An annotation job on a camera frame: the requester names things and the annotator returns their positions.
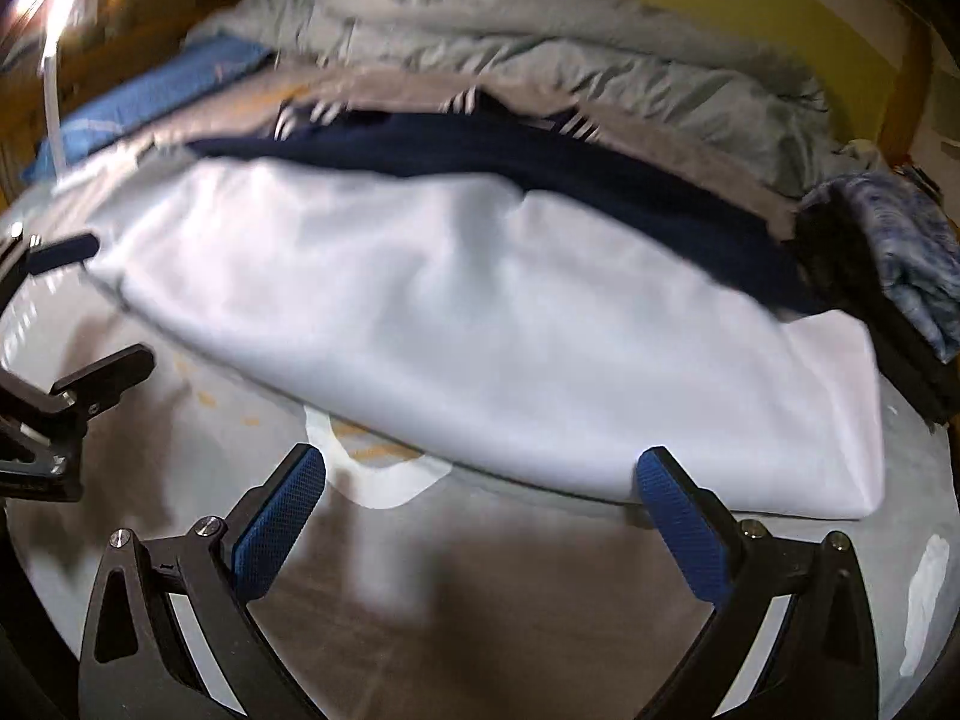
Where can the wooden bed frame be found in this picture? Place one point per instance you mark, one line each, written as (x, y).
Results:
(911, 90)

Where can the black padded jacket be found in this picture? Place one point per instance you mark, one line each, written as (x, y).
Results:
(911, 367)

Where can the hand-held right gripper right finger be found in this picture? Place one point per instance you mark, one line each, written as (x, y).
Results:
(682, 525)

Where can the grey-green duvet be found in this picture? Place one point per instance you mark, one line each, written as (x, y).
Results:
(562, 52)

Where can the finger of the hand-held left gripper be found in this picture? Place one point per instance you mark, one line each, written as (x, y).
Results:
(64, 251)
(105, 375)

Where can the white and navy jacket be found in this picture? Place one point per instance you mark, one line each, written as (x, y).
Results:
(450, 300)

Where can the blue plaid shirt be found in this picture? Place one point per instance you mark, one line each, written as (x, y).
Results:
(907, 262)

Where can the blue pillow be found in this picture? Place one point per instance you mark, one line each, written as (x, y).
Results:
(150, 101)

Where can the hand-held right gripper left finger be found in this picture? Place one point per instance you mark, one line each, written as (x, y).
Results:
(277, 525)

